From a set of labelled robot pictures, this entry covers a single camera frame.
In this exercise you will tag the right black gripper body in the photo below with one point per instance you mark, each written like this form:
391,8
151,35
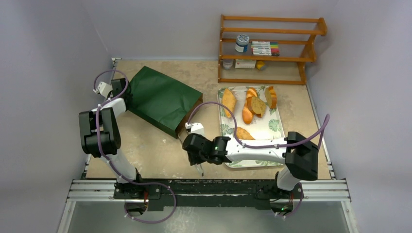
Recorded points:
196,154

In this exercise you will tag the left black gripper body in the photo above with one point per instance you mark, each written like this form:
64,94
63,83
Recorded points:
110,96

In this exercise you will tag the metal tongs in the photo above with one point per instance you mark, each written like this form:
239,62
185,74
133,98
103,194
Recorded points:
200,169

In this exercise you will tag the small oval bread roll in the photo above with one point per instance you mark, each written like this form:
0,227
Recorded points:
241,133

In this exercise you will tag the green paper bag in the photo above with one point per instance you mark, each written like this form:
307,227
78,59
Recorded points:
161,100

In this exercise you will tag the yellow fake bread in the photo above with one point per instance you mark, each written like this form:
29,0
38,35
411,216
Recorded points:
229,100

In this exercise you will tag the leaf pattern serving tray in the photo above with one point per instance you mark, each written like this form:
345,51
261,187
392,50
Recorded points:
267,127

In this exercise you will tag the fake baguette bread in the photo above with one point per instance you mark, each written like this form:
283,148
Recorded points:
247,115

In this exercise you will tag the brown speckled bread slice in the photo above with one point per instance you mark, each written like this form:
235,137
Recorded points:
256,106

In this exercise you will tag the orange fake bread slice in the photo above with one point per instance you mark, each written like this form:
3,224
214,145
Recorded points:
271,97

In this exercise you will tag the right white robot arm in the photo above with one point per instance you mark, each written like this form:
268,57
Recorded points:
298,154

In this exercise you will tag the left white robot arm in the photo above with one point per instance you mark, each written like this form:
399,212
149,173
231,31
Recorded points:
100,137

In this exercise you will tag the small grey jar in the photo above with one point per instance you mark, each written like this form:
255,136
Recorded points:
227,64

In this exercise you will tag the white small box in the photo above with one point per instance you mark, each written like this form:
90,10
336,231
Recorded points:
245,64

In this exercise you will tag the small yellow object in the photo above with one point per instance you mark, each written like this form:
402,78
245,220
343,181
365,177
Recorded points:
260,65

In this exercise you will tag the white jar blue lid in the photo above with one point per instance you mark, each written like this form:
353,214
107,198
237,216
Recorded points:
242,42

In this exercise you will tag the orange wooden shelf rack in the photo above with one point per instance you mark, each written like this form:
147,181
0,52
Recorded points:
307,55

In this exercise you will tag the coloured marker set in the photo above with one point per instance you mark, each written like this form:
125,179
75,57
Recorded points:
265,48

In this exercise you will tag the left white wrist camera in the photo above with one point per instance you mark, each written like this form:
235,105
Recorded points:
103,89

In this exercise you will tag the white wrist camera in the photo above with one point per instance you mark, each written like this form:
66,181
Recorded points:
195,128
103,89

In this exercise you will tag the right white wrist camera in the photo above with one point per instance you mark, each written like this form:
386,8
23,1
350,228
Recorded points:
195,128

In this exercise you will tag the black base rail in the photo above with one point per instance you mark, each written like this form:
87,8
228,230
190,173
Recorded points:
258,194

